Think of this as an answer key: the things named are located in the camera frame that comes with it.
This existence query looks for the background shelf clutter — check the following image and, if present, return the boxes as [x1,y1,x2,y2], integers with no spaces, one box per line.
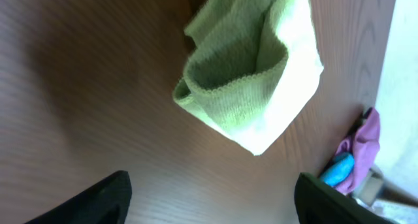
[350,165,417,224]

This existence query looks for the blue cloth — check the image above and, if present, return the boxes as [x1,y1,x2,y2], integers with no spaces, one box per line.
[319,152,355,187]

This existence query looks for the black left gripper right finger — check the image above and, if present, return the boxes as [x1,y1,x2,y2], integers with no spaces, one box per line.
[294,172,391,224]

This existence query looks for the green cloth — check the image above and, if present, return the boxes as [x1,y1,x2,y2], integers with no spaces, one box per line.
[172,0,323,155]

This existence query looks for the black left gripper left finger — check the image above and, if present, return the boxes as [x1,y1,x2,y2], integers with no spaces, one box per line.
[27,170,132,224]

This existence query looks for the purple cloth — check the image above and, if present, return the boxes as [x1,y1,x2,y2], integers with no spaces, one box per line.
[334,107,380,195]

